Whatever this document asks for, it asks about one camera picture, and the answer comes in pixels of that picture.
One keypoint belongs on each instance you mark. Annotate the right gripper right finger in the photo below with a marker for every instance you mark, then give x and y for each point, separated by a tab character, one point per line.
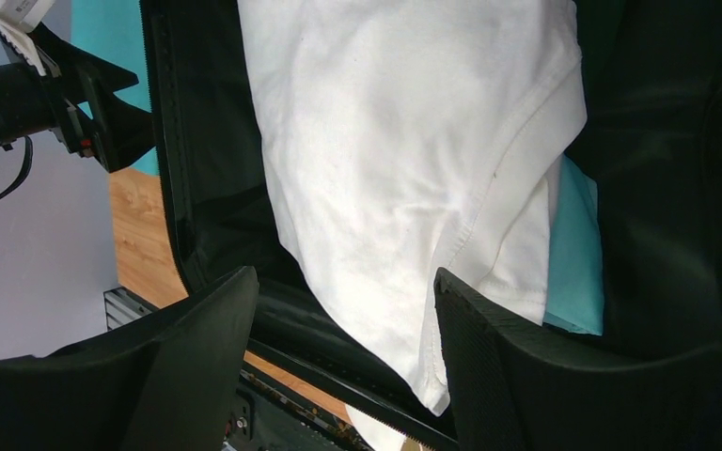
515	385

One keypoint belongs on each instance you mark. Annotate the aluminium rail frame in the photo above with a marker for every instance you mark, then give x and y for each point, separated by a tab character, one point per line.
122	306

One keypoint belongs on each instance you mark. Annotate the white shirt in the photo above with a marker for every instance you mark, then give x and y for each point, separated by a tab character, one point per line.
403	137

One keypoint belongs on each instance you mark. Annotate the light mint shirt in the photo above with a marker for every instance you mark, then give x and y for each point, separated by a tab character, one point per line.
575	296

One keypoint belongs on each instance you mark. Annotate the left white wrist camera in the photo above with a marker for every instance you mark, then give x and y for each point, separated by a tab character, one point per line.
18	18

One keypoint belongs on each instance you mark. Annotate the black open suitcase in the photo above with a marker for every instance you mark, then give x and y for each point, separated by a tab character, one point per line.
652	142

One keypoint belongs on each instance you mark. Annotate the teal shirt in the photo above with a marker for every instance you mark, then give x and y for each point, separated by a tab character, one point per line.
112	30

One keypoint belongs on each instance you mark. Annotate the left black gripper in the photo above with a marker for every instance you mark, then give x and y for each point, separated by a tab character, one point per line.
112	131

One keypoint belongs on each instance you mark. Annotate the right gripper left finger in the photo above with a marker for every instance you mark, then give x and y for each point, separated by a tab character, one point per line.
166	381

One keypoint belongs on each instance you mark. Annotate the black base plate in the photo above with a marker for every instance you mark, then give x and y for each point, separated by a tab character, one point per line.
268	414

